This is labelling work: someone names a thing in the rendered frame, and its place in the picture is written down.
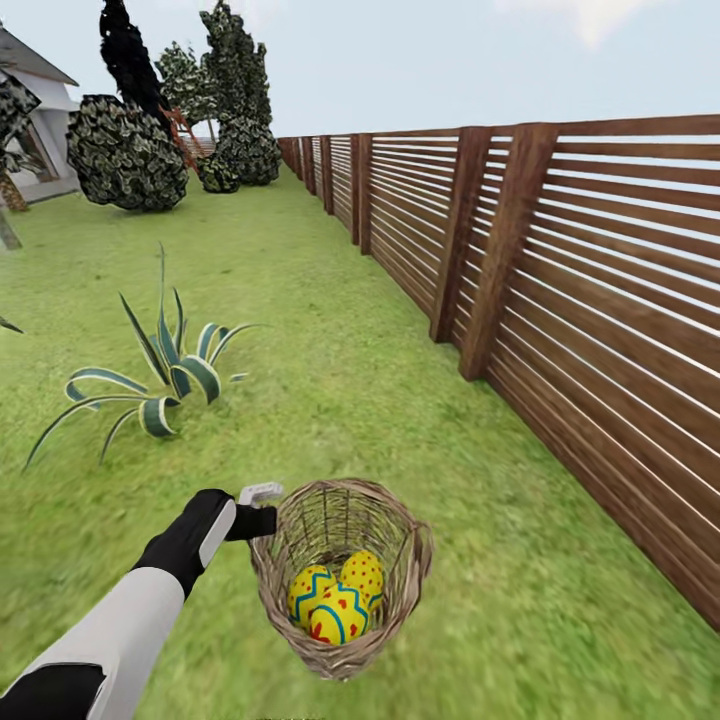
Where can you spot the easter egg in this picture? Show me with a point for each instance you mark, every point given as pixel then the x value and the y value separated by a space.
pixel 342 614
pixel 305 591
pixel 365 569

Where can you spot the wicker basket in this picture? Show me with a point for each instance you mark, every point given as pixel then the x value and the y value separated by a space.
pixel 403 588

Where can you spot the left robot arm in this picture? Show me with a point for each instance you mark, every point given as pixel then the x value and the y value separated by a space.
pixel 100 668

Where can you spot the door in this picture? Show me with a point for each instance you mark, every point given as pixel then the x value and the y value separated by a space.
pixel 30 142

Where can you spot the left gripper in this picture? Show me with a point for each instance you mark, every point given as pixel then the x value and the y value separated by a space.
pixel 260 521

